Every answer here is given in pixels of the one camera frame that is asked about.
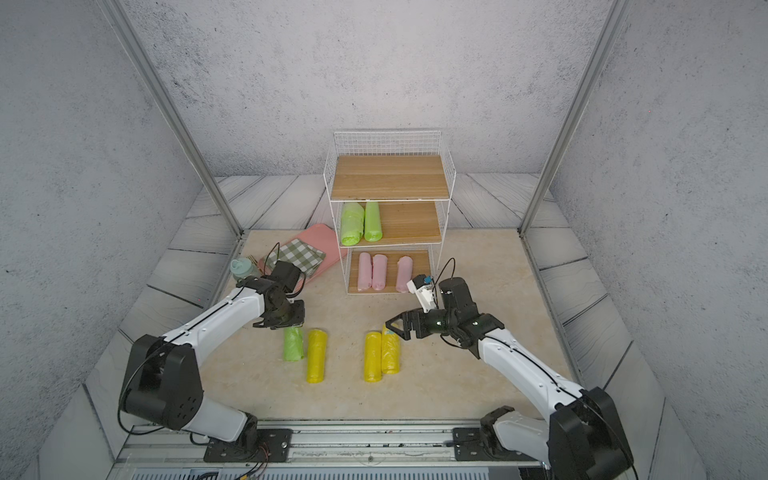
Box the right frame post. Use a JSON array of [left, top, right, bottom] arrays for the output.
[[518, 0, 632, 238]]

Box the pink bag roll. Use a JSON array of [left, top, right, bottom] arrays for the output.
[[372, 254, 388, 291], [357, 252, 373, 292], [396, 256, 413, 293]]

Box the frame post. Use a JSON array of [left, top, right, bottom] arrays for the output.
[[98, 0, 244, 239], [518, 0, 632, 238]]

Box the yellow bag roll labelled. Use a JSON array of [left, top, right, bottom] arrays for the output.
[[381, 327, 401, 375]]

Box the white wire wooden shelf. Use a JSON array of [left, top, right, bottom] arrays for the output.
[[323, 129, 456, 294]]

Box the pink cutting board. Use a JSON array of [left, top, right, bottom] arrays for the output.
[[258, 224, 342, 282]]

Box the mint green jar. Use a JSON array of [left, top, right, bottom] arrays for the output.
[[229, 257, 261, 281]]

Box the green checkered cloth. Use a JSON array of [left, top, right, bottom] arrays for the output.
[[264, 238, 326, 278]]

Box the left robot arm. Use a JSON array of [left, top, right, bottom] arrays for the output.
[[118, 261, 306, 462]]

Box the bright green bag roll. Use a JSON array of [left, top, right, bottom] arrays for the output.
[[283, 327, 304, 362]]

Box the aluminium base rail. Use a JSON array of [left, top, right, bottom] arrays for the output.
[[108, 420, 553, 479]]

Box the left frame post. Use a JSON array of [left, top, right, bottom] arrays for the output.
[[98, 0, 244, 239]]

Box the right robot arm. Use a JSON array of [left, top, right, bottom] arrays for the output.
[[385, 275, 635, 479]]

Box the light green bag roll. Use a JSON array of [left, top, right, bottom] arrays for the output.
[[340, 202, 365, 247]]

